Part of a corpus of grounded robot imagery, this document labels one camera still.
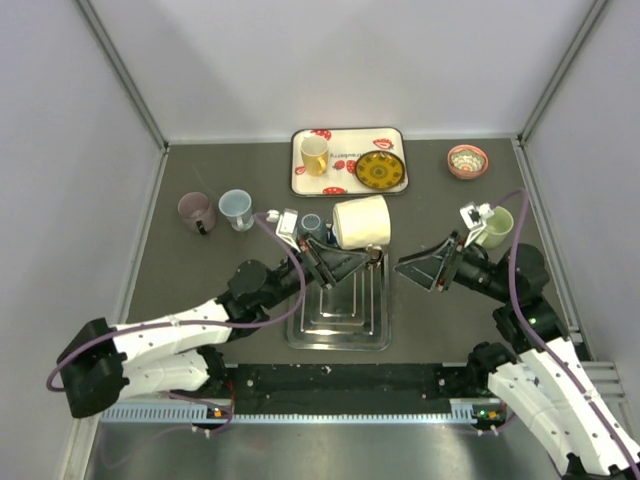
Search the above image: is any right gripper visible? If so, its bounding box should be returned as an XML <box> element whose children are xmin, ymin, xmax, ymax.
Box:
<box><xmin>393</xmin><ymin>229</ymin><xmax>513</xmax><ymax>302</ymax></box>

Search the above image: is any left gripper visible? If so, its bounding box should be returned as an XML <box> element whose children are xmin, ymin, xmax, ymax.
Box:
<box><xmin>260</xmin><ymin>232</ymin><xmax>370</xmax><ymax>310</ymax></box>

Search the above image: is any dark blue mug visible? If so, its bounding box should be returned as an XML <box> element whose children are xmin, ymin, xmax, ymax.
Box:
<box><xmin>326</xmin><ymin>223</ymin><xmax>338</xmax><ymax>246</ymax></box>

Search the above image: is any grey-blue faceted mug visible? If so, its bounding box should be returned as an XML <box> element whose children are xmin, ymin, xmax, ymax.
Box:
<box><xmin>298</xmin><ymin>213</ymin><xmax>327</xmax><ymax>242</ymax></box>

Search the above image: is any cream mug black handle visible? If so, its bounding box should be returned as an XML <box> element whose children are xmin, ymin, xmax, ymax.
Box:
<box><xmin>332</xmin><ymin>195</ymin><xmax>391</xmax><ymax>251</ymax></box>

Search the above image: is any brown striped mug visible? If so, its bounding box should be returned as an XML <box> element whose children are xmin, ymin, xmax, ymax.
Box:
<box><xmin>365</xmin><ymin>246</ymin><xmax>388</xmax><ymax>270</ymax></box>

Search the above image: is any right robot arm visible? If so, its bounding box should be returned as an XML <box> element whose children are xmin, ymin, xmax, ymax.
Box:
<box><xmin>394</xmin><ymin>233</ymin><xmax>639</xmax><ymax>479</ymax></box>

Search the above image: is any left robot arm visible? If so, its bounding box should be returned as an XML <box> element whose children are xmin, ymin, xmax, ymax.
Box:
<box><xmin>52</xmin><ymin>236</ymin><xmax>370</xmax><ymax>419</ymax></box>

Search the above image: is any light green mug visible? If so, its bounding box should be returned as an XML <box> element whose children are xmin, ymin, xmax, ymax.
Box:
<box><xmin>475</xmin><ymin>206</ymin><xmax>514</xmax><ymax>250</ymax></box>

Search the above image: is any yellow mug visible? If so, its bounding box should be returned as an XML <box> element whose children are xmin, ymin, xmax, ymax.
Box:
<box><xmin>300</xmin><ymin>135</ymin><xmax>329</xmax><ymax>176</ymax></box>

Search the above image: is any light blue mug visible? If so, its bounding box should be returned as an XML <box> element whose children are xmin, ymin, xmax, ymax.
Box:
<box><xmin>218</xmin><ymin>189</ymin><xmax>254</xmax><ymax>232</ymax></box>

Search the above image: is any purple mug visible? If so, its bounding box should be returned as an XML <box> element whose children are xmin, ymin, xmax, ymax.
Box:
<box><xmin>177</xmin><ymin>192</ymin><xmax>217</xmax><ymax>235</ymax></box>

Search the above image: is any silver metal tray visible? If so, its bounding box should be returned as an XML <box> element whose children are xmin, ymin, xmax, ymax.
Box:
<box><xmin>285</xmin><ymin>258</ymin><xmax>391</xmax><ymax>351</ymax></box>

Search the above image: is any yellow patterned plate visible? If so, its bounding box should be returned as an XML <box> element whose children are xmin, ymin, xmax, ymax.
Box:
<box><xmin>355</xmin><ymin>150</ymin><xmax>407</xmax><ymax>191</ymax></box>

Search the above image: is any strawberry pattern tray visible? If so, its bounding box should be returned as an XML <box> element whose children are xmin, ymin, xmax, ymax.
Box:
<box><xmin>291</xmin><ymin>127</ymin><xmax>409</xmax><ymax>197</ymax></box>

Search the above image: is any pink patterned bowl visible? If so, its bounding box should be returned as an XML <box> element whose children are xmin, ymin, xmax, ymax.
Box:
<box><xmin>447</xmin><ymin>144</ymin><xmax>489</xmax><ymax>180</ymax></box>

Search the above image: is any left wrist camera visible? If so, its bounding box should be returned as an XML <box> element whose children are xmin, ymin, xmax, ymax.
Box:
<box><xmin>267</xmin><ymin>208</ymin><xmax>298</xmax><ymax>241</ymax></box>

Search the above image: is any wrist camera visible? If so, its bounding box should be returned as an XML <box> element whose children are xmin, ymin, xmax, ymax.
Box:
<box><xmin>267</xmin><ymin>208</ymin><xmax>298</xmax><ymax>241</ymax></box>
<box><xmin>459</xmin><ymin>202</ymin><xmax>494</xmax><ymax>233</ymax></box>

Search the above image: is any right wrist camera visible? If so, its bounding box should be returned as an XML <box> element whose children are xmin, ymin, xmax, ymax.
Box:
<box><xmin>459</xmin><ymin>202</ymin><xmax>494</xmax><ymax>233</ymax></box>

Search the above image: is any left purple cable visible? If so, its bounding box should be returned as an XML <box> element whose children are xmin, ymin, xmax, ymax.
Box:
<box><xmin>45</xmin><ymin>211</ymin><xmax>307</xmax><ymax>394</ymax></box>

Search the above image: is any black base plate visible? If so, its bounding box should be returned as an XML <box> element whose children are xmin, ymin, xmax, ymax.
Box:
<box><xmin>196</xmin><ymin>363</ymin><xmax>491</xmax><ymax>414</ymax></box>

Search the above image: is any white cable duct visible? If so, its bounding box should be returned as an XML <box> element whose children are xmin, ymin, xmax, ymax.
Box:
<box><xmin>100</xmin><ymin>402</ymin><xmax>505</xmax><ymax>425</ymax></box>

